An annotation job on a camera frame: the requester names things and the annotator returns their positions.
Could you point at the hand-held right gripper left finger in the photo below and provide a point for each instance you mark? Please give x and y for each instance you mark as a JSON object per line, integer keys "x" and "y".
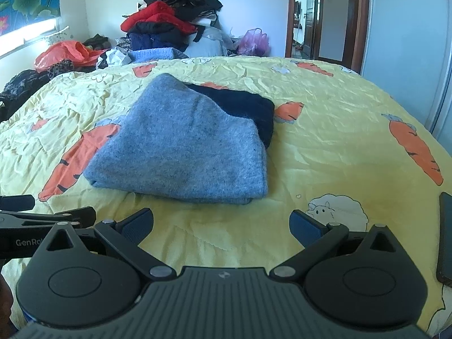
{"x": 137, "y": 229}

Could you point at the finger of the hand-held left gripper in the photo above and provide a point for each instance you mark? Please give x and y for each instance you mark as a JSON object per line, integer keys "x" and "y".
{"x": 42, "y": 218}
{"x": 17, "y": 203}

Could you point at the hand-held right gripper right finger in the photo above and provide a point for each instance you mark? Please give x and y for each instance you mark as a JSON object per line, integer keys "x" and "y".
{"x": 303, "y": 228}

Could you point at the blue sweater with navy sleeves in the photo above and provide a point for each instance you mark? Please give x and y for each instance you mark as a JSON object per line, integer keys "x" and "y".
{"x": 183, "y": 141}

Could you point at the yellow carrot print bedsheet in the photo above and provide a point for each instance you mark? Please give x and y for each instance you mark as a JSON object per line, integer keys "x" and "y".
{"x": 335, "y": 141}

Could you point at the dark patterned cloth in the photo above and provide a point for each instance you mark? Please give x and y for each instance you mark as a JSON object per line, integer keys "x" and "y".
{"x": 21, "y": 88}

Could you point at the leopard print cloth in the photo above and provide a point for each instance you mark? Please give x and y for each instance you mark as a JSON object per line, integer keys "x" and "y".
{"x": 60, "y": 67}

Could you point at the black smartphone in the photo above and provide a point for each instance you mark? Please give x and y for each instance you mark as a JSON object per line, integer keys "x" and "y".
{"x": 445, "y": 240}

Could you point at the orange plastic bag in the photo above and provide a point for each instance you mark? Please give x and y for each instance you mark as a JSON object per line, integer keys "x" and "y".
{"x": 63, "y": 53}

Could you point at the white crumpled cloth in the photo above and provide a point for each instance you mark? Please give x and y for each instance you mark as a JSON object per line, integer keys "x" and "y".
{"x": 114, "y": 58}

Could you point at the light blue knit cloth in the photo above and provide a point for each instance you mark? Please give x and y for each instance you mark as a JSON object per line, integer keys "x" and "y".
{"x": 159, "y": 54}

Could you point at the dark green cloth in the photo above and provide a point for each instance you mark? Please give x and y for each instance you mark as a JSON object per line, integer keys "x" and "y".
{"x": 99, "y": 42}

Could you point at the navy garment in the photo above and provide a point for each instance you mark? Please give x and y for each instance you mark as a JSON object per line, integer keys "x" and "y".
{"x": 148, "y": 42}

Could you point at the purple plastic bag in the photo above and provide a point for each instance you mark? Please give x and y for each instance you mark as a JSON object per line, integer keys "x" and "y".
{"x": 256, "y": 42}

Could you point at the grey cloth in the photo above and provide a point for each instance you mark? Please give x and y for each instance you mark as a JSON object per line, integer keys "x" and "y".
{"x": 210, "y": 44}

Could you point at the black jacket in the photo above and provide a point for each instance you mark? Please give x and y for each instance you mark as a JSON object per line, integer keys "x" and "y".
{"x": 159, "y": 29}

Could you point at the red jacket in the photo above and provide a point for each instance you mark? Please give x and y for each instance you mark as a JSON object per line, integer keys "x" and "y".
{"x": 155, "y": 14}

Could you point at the white wardrobe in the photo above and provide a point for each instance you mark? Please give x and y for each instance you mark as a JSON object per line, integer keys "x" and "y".
{"x": 406, "y": 24}

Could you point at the wooden door frame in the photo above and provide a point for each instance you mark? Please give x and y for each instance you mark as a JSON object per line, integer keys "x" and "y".
{"x": 358, "y": 17}

